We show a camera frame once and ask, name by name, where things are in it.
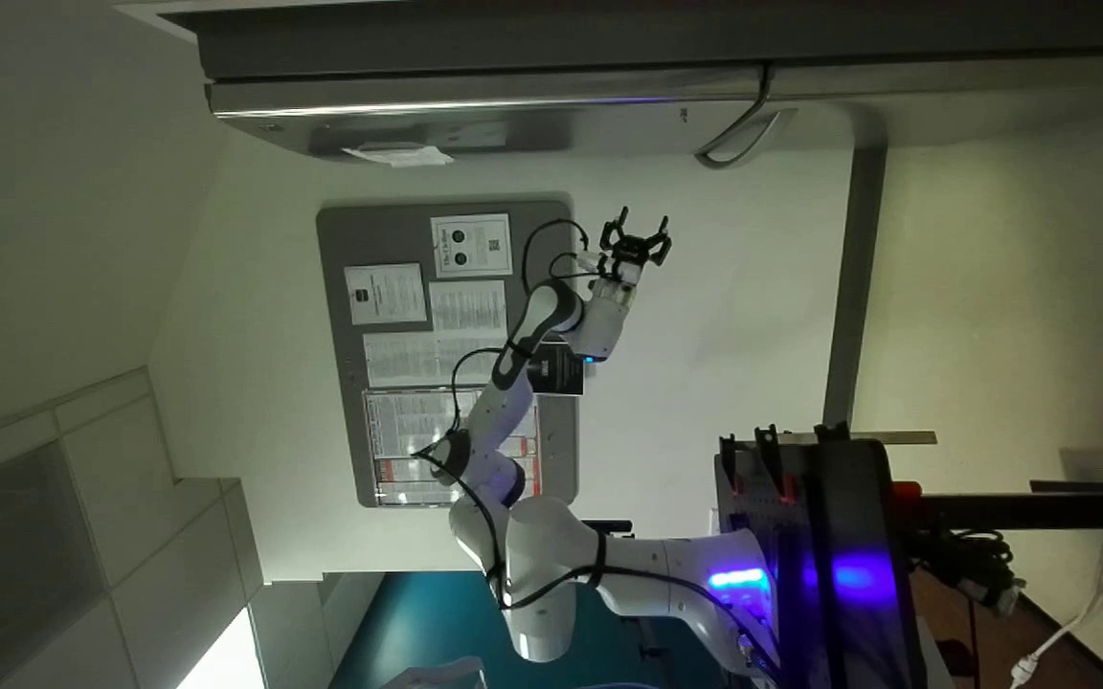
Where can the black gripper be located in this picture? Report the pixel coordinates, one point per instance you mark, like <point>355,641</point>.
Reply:
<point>627,262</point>

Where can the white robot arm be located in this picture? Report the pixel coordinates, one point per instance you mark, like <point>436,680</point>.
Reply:
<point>535,554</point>

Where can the white paper two black dots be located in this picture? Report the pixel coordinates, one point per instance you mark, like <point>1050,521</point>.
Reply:
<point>471,246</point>

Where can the white text sheet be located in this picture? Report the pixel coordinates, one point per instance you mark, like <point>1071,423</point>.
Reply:
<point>470,315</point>

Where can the grey notice board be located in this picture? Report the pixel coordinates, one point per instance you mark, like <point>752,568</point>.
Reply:
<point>399,234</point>

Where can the white notice paper with logo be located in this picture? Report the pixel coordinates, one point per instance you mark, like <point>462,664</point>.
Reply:
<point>384,296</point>

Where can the red white poster sheet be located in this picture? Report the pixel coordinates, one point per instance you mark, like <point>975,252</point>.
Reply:
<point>399,423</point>

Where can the black horizontal bar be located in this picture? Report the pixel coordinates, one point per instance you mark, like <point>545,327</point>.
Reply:
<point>998,512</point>

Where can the teal floor mat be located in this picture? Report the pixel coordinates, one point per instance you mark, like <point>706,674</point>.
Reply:
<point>436,616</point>

